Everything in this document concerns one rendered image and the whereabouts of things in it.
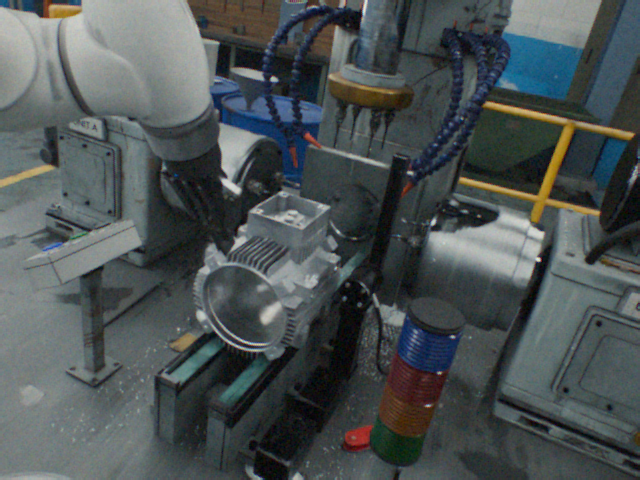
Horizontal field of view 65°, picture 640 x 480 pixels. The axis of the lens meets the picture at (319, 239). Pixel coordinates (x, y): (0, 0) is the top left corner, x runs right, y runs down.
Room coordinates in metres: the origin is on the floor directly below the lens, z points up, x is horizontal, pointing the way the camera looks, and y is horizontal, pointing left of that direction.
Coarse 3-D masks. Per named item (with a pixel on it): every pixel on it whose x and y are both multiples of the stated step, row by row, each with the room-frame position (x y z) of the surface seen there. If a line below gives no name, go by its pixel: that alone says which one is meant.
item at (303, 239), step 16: (256, 208) 0.78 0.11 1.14; (272, 208) 0.84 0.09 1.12; (288, 208) 0.86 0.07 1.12; (304, 208) 0.85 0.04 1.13; (320, 208) 0.83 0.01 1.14; (256, 224) 0.75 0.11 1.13; (272, 224) 0.74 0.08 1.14; (288, 224) 0.74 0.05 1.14; (304, 224) 0.81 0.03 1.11; (320, 224) 0.80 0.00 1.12; (288, 240) 0.73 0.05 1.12; (304, 240) 0.74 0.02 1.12; (320, 240) 0.81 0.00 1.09; (304, 256) 0.75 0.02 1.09
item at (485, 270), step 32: (448, 192) 0.98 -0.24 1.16; (416, 224) 1.03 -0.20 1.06; (448, 224) 0.89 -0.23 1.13; (480, 224) 0.88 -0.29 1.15; (512, 224) 0.89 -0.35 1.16; (448, 256) 0.85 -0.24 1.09; (480, 256) 0.84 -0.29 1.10; (512, 256) 0.83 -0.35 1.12; (416, 288) 0.86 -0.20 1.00; (448, 288) 0.83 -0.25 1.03; (480, 288) 0.82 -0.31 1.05; (512, 288) 0.81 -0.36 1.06; (480, 320) 0.82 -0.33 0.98; (512, 320) 0.81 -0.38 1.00
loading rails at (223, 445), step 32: (320, 320) 0.83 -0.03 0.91; (192, 352) 0.66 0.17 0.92; (224, 352) 0.69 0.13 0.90; (288, 352) 0.70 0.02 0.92; (320, 352) 0.86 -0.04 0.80; (160, 384) 0.58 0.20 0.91; (192, 384) 0.61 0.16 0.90; (224, 384) 0.68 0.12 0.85; (256, 384) 0.60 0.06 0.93; (288, 384) 0.72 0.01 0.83; (160, 416) 0.58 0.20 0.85; (192, 416) 0.61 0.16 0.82; (224, 416) 0.54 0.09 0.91; (256, 416) 0.61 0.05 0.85; (224, 448) 0.54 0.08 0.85
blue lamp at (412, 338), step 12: (408, 324) 0.43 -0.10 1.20; (408, 336) 0.42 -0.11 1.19; (420, 336) 0.41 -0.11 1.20; (432, 336) 0.41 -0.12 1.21; (444, 336) 0.41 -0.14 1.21; (456, 336) 0.41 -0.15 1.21; (396, 348) 0.44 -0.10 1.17; (408, 348) 0.42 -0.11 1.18; (420, 348) 0.41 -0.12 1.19; (432, 348) 0.41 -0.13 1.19; (444, 348) 0.41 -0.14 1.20; (456, 348) 0.42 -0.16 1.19; (408, 360) 0.42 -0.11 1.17; (420, 360) 0.41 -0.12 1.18; (432, 360) 0.41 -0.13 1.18; (444, 360) 0.41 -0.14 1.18
